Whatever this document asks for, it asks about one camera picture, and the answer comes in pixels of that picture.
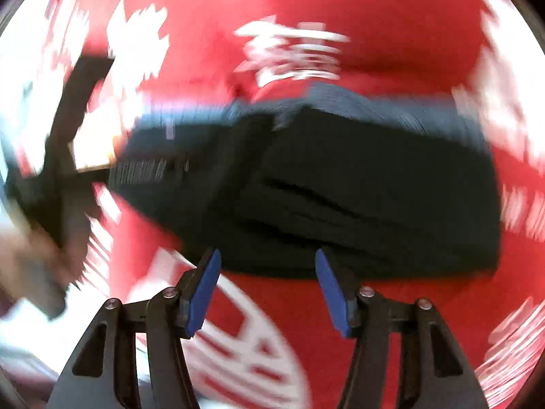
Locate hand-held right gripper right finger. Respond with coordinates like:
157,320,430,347
314,247,489,409

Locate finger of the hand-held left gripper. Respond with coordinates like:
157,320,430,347
106,157,190,186

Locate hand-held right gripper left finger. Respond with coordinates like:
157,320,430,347
46,246,223,409

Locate black and blue floral pants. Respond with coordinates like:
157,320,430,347
106,84,504,281

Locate person's left hand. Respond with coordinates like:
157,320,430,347
0,222,86,321

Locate red white printed blanket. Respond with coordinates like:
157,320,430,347
0,0,545,409

